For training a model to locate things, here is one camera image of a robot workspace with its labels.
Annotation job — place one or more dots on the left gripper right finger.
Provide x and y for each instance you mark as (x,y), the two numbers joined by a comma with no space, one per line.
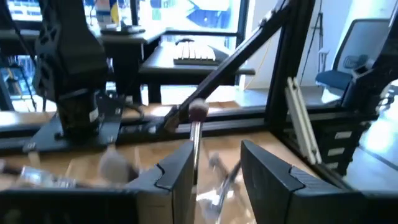
(273,193)

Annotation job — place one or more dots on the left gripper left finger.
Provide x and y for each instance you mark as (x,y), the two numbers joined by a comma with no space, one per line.
(174,174)

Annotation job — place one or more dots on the clear acrylic brush holder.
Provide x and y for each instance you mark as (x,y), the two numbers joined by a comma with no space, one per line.
(203,199)

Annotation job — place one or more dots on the fluffy brown head makeup brush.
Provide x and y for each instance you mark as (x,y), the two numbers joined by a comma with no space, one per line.
(115,166)

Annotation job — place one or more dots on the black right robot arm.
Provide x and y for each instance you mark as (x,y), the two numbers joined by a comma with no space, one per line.
(68,56)

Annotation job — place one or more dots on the black drawer cabinet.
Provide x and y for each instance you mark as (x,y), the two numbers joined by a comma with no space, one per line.
(339,155)

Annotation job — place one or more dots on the dark grey desk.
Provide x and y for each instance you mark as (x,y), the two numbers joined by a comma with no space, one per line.
(161,70)
(124,39)

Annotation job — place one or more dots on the computer keyboard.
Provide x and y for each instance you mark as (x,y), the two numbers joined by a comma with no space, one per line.
(194,54)

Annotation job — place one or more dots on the blue office chair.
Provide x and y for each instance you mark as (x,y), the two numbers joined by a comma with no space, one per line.
(357,46)

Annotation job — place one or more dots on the silver aluminium bracket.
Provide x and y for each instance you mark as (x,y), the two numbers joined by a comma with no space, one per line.
(303,124)

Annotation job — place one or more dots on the black aluminium table frame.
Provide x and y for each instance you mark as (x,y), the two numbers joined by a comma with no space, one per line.
(289,62)

